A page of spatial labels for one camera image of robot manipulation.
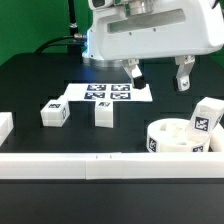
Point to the white left fence bar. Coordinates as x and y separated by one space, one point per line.
6 125

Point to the white front fence bar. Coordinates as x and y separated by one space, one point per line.
87 166

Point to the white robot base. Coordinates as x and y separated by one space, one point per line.
92 55

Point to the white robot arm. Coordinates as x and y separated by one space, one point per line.
130 30

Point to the white right fence bar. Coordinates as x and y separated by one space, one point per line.
217 139

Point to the white fence bar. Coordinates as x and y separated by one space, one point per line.
87 166
6 125
217 139

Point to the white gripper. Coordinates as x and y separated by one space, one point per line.
157 30

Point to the white marker sheet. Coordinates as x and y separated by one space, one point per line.
114 92

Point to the white round stool seat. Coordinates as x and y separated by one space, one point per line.
169 135

